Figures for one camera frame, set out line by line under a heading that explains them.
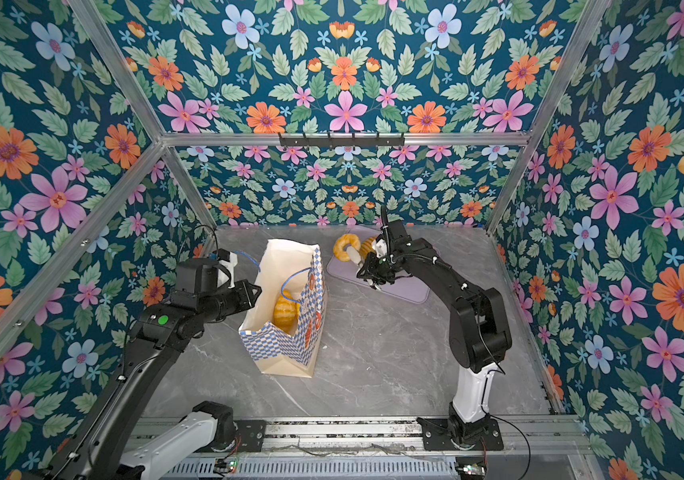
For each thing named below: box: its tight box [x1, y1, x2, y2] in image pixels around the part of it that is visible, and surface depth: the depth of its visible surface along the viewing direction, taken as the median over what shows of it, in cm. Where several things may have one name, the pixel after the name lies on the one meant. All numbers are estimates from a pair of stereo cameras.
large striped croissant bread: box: [273, 290, 301, 335], surface depth 92 cm
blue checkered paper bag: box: [238, 239, 327, 378], surface depth 82 cm
